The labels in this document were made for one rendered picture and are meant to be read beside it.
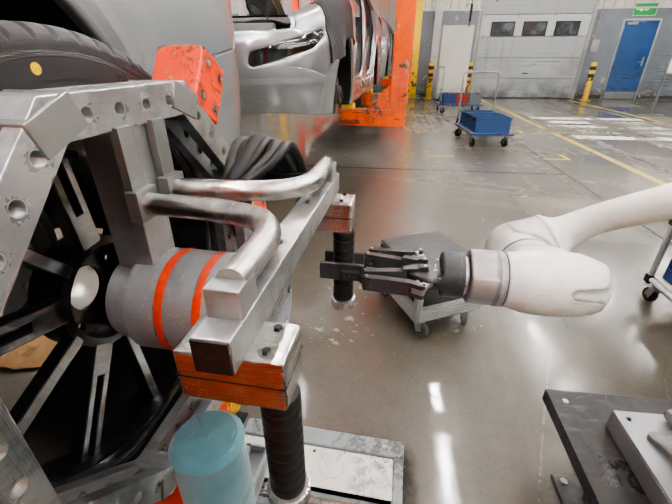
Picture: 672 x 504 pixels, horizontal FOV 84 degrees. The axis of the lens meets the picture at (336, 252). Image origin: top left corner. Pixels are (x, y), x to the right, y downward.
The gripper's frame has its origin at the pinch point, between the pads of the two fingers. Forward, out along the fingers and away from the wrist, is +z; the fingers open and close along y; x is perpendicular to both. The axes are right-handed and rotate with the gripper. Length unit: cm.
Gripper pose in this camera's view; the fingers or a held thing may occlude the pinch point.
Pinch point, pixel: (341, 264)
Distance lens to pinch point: 64.7
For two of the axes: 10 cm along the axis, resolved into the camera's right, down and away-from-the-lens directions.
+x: 0.0, -8.9, -4.6
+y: 1.8, -4.5, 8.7
